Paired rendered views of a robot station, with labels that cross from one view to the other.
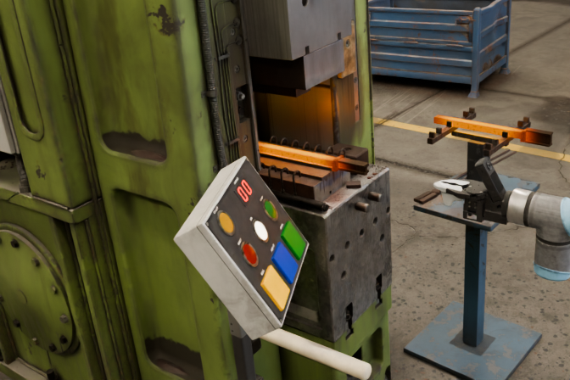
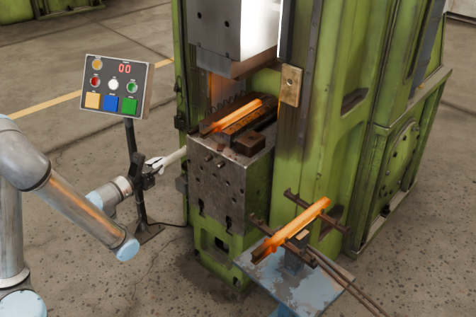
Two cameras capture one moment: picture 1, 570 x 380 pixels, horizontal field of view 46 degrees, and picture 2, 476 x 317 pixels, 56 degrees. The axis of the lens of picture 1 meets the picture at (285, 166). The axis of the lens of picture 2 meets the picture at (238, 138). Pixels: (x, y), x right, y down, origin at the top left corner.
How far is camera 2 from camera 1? 275 cm
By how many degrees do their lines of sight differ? 78
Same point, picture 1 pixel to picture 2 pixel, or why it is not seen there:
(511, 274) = not seen: outside the picture
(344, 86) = (288, 110)
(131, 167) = not seen: hidden behind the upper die
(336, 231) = (193, 151)
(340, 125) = (279, 131)
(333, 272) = (190, 169)
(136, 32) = not seen: outside the picture
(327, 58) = (215, 61)
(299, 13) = (194, 20)
